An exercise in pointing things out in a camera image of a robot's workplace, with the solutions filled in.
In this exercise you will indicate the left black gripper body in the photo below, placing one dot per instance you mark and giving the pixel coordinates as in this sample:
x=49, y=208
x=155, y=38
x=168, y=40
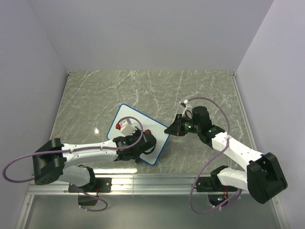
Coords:
x=137, y=134

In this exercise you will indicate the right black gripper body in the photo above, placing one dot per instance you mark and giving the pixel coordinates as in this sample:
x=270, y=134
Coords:
x=186, y=126

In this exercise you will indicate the blue framed whiteboard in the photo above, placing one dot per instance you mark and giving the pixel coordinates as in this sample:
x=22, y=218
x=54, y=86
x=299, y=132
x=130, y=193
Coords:
x=128, y=118

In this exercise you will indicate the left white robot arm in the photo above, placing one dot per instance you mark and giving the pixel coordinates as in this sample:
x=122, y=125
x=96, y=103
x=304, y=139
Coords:
x=55, y=161

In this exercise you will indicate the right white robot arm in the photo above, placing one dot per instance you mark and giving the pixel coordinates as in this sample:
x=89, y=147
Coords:
x=261, y=174

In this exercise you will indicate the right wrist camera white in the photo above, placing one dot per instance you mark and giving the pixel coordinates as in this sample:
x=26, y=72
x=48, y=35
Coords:
x=186, y=107

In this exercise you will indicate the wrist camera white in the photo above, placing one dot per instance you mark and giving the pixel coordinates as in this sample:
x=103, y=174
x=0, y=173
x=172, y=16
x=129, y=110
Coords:
x=125, y=127
x=186, y=107

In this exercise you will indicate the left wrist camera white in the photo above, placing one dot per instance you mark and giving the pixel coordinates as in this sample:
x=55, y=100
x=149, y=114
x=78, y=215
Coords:
x=125, y=127

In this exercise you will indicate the aluminium mounting rail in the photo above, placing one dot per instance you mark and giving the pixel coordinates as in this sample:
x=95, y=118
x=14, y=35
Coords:
x=126, y=184

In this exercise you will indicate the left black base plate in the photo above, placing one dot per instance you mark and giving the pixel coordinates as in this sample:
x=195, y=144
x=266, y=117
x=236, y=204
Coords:
x=98, y=185

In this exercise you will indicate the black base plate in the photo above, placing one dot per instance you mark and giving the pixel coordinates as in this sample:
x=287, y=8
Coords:
x=208, y=184
x=98, y=185

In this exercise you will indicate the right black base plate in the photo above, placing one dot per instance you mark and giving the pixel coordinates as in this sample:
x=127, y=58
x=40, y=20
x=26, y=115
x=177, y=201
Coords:
x=208, y=184

